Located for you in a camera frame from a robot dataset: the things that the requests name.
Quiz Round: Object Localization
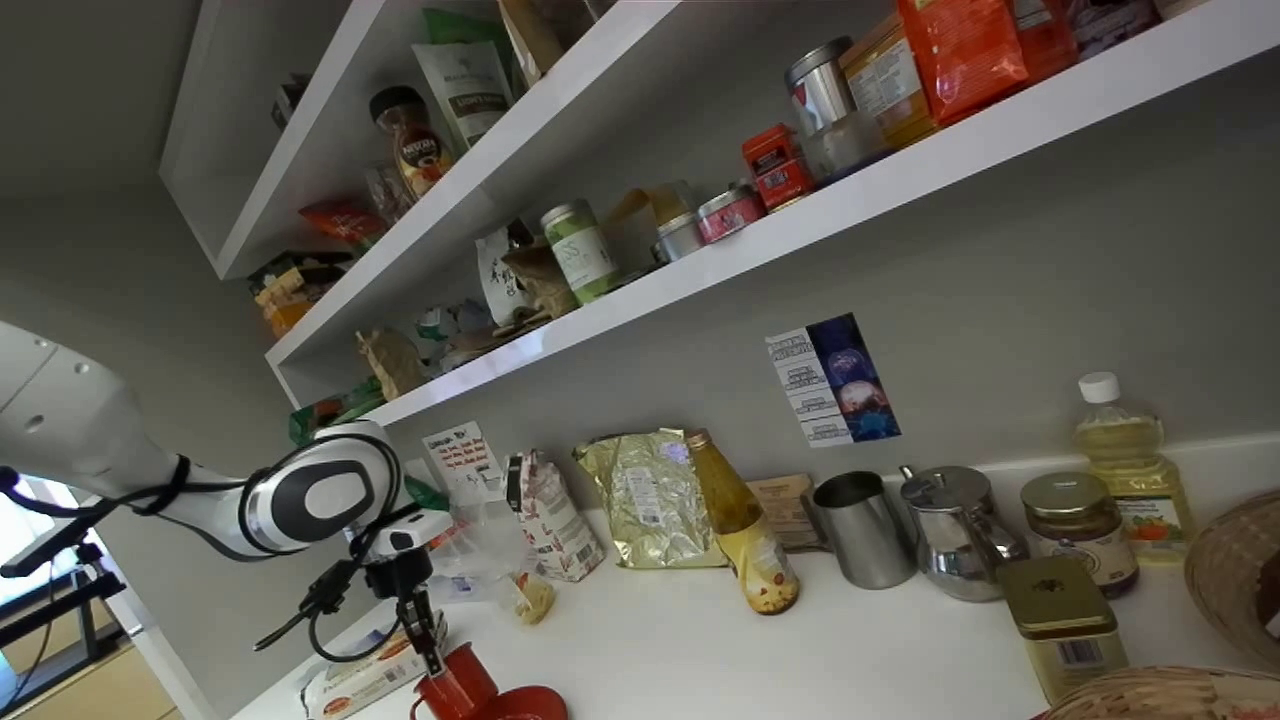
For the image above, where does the flat wicker basket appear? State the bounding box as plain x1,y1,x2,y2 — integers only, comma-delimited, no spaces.
1034,665,1280,720

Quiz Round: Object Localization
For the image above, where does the white and orange box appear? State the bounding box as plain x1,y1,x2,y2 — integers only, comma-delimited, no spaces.
296,637,433,720

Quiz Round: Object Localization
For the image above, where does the white handwritten tea sign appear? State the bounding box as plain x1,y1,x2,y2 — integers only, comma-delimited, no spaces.
418,416,511,511

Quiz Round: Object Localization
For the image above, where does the clear plastic cookie bag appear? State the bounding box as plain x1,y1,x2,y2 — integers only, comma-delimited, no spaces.
449,502,560,626

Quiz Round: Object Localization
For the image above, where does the steel teapot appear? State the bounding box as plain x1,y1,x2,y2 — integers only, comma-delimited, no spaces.
895,461,1030,607

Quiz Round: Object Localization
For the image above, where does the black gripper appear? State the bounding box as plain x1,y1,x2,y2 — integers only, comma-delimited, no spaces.
361,540,452,681

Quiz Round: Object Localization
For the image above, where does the brown paper bag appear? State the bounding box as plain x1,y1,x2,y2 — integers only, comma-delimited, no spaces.
348,323,433,402

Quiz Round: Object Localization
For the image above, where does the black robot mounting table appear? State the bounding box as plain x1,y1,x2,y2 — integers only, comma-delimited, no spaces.
0,528,128,703

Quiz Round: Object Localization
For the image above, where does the can with pink lid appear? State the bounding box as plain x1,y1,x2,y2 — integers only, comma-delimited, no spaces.
690,184,769,247

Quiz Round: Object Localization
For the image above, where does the gold foil bag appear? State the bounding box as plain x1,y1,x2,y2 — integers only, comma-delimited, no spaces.
571,422,732,577

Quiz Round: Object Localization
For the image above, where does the green jar with white label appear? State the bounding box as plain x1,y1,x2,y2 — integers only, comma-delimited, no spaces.
534,195,622,309

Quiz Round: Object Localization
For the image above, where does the white wall shelf unit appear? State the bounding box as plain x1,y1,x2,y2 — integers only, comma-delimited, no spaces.
155,0,1280,433

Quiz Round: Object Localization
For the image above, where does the bottle with yellow label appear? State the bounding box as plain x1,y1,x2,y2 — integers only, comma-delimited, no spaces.
682,426,803,619

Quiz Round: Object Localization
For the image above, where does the small brown box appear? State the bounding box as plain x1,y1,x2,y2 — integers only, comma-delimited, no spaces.
745,469,827,555

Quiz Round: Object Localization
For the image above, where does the white bag with red print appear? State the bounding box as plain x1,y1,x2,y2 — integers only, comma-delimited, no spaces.
499,449,606,588

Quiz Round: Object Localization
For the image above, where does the red plate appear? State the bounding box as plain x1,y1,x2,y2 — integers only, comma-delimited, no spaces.
409,681,571,720

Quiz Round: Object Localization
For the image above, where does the red cup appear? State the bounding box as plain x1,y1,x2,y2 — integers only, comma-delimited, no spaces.
409,645,502,720

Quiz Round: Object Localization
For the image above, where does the clear oil bottle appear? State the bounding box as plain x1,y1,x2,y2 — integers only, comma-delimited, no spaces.
1068,368,1197,560

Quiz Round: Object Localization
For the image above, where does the steel cup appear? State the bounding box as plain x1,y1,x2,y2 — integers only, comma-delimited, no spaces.
806,469,919,591

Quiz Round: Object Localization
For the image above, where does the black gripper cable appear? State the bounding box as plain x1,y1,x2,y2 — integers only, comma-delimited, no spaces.
252,534,402,669

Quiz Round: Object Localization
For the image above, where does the small white jar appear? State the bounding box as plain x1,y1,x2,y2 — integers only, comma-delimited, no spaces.
648,206,707,269

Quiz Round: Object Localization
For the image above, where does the gold tin box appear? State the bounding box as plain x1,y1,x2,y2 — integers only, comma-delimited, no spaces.
997,547,1130,698

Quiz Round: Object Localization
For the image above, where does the blue white box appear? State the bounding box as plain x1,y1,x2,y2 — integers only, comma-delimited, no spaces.
759,309,902,451

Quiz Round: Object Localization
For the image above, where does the glass jar with dark lid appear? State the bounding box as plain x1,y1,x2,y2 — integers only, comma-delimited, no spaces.
1015,469,1142,600

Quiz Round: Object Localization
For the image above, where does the orange foil bag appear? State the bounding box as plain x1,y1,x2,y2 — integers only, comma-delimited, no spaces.
893,0,1034,129

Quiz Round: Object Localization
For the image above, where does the red box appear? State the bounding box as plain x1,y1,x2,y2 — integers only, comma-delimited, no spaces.
738,121,816,211

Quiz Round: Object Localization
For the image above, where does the silver metal can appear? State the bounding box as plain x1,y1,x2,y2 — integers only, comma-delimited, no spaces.
783,31,861,140

